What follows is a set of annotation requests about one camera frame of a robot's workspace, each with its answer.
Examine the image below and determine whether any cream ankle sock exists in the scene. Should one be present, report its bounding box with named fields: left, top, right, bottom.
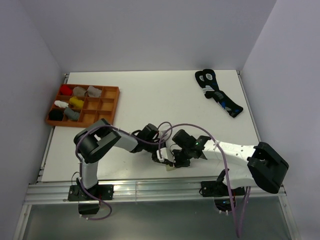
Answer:
left=165, top=164, right=176, bottom=172

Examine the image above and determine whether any mauve sock with red stripe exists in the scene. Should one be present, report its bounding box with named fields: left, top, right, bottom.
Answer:
left=87, top=85, right=102, bottom=98

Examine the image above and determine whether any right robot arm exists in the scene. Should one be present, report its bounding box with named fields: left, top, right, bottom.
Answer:
left=172, top=129, right=289, bottom=195

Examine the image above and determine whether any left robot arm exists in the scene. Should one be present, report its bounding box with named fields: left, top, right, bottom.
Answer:
left=73, top=118, right=166, bottom=200

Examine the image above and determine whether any black patterned sock front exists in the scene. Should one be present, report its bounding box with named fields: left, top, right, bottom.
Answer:
left=202, top=69, right=244, bottom=118

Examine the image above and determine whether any black patterned sock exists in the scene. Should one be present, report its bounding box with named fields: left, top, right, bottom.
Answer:
left=202, top=69, right=244, bottom=118
left=194, top=71, right=206, bottom=89

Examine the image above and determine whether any black patterned sock back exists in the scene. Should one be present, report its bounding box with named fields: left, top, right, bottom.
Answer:
left=194, top=71, right=206, bottom=89

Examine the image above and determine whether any grey rolled sock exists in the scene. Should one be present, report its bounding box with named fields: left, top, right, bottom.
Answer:
left=64, top=107, right=80, bottom=122

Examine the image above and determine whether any orange compartment tray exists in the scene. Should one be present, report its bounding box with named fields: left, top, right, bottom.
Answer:
left=45, top=83, right=120, bottom=128

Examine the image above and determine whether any yellow rolled sock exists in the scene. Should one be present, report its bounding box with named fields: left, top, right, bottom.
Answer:
left=69, top=96, right=84, bottom=109

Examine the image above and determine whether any taupe rolled sock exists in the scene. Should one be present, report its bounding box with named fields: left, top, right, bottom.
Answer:
left=72, top=86, right=87, bottom=97

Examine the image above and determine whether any black rolled sock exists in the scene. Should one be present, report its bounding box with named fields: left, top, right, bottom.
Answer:
left=48, top=109, right=64, bottom=122

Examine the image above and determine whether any red rolled sock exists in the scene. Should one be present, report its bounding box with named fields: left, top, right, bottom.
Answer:
left=59, top=85, right=73, bottom=96

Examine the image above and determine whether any white rolled sock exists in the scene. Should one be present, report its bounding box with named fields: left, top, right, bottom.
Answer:
left=54, top=100, right=69, bottom=109

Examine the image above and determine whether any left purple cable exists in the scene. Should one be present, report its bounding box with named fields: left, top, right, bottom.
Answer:
left=74, top=121, right=176, bottom=221

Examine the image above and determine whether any purple cable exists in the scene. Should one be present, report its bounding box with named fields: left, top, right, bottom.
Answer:
left=161, top=123, right=251, bottom=238
left=74, top=121, right=176, bottom=221

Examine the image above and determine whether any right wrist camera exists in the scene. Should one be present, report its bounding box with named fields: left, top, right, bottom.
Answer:
left=156, top=147, right=175, bottom=165

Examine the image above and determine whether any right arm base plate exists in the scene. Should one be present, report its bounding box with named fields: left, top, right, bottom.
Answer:
left=199, top=181, right=246, bottom=198

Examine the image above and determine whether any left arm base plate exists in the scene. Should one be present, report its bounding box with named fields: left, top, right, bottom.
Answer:
left=67, top=184, right=114, bottom=202

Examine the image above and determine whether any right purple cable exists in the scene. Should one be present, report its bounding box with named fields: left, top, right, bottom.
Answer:
left=161, top=123, right=251, bottom=238

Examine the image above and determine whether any aluminium front rail frame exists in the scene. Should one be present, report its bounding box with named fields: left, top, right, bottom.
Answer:
left=23, top=174, right=287, bottom=206

